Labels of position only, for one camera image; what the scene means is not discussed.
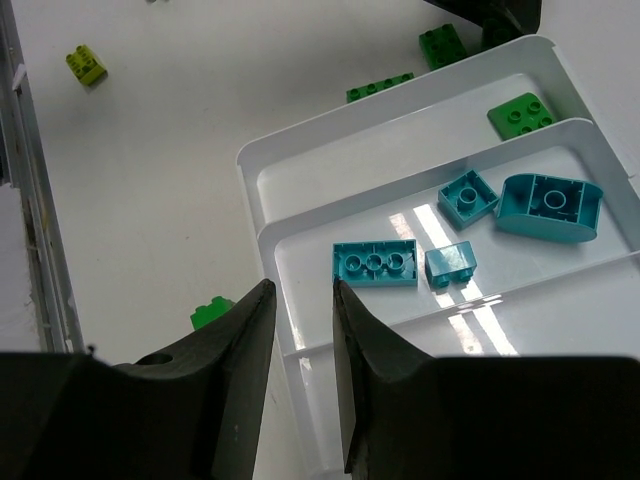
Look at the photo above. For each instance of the green 2x4 lego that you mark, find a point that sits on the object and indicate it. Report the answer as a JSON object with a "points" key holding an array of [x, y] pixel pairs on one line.
{"points": [[358, 93]]}

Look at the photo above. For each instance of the green square lego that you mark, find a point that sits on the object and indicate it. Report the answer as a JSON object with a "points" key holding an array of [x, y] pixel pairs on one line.
{"points": [[442, 46]]}

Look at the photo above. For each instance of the lime 2x2 lego brick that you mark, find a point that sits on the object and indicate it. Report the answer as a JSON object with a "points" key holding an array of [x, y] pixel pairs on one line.
{"points": [[85, 65]]}

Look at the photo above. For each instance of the teal curved large lego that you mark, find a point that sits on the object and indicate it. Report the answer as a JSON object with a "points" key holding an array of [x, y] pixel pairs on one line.
{"points": [[555, 209]]}

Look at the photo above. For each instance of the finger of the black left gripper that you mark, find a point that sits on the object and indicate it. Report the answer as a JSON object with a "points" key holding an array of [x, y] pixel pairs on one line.
{"points": [[501, 21]]}

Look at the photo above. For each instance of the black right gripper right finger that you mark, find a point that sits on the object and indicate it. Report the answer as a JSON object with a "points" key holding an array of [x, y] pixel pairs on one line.
{"points": [[405, 414]]}

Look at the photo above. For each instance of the green curved lego brick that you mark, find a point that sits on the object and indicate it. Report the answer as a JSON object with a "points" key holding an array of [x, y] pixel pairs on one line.
{"points": [[520, 116]]}

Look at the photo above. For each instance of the teal small lego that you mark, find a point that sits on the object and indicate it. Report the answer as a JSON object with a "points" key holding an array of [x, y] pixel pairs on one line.
{"points": [[466, 200]]}

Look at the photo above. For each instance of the white compartment tray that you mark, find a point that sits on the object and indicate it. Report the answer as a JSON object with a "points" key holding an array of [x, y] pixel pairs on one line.
{"points": [[371, 171]]}

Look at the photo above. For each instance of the teal 2x4 lego brick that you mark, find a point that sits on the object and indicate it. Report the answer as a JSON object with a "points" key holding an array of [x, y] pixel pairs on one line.
{"points": [[391, 263]]}

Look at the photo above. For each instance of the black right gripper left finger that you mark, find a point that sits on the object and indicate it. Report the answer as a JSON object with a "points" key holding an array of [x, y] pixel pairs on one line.
{"points": [[191, 410]]}

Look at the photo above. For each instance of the teal square lego brick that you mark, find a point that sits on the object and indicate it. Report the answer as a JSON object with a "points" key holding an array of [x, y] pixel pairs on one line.
{"points": [[455, 263]]}

